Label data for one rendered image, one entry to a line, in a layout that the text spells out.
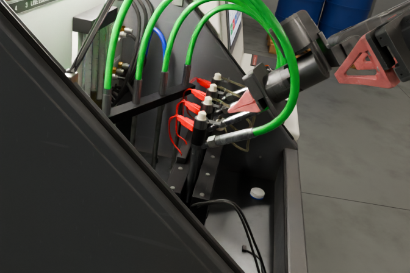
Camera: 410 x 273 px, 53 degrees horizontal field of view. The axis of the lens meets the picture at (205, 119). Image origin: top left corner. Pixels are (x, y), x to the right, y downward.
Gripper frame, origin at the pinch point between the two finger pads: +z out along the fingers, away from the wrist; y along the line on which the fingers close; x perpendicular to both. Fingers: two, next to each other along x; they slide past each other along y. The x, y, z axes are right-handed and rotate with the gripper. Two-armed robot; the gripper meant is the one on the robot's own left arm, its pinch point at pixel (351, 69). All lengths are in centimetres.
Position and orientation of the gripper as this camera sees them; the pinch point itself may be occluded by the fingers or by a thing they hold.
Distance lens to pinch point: 57.8
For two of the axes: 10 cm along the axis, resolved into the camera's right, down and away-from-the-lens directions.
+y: -6.8, 4.2, -6.0
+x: 5.1, 8.6, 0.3
